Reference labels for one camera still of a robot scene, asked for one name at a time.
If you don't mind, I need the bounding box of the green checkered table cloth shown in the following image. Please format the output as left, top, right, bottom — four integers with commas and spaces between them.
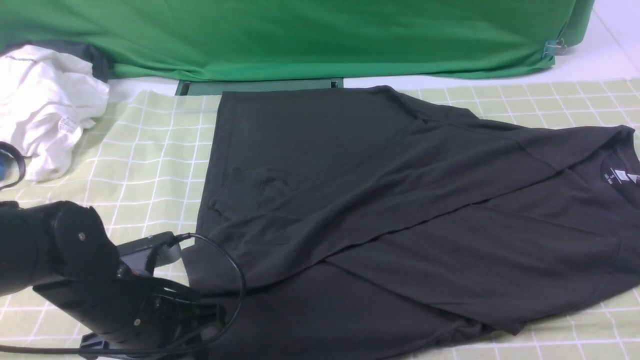
1, 79, 640, 360

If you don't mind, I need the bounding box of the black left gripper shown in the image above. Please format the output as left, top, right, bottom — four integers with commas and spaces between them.
33, 275, 226, 360

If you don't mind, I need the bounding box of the teal binder clip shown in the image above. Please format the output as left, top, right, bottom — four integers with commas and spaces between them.
541, 38, 569, 59

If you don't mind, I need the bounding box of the gray wrist camera box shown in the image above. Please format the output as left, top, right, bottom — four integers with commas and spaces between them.
116, 231, 182, 276

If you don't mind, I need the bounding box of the dark gray long-sleeve shirt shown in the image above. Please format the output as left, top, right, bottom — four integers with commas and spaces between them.
194, 86, 639, 360

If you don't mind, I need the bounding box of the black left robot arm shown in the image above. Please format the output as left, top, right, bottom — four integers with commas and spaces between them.
0, 201, 227, 360

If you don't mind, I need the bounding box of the dark green flat board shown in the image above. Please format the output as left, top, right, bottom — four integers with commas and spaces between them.
174, 78, 344, 96

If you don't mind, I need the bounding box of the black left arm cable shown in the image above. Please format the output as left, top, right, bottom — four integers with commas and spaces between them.
0, 142, 247, 357

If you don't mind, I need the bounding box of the blue object at edge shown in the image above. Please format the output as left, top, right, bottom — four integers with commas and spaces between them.
0, 152, 9, 182

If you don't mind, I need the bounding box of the green backdrop cloth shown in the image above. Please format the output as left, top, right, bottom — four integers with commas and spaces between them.
1, 0, 594, 81

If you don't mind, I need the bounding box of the crumpled white shirt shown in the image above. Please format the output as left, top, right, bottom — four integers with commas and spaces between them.
0, 45, 110, 182

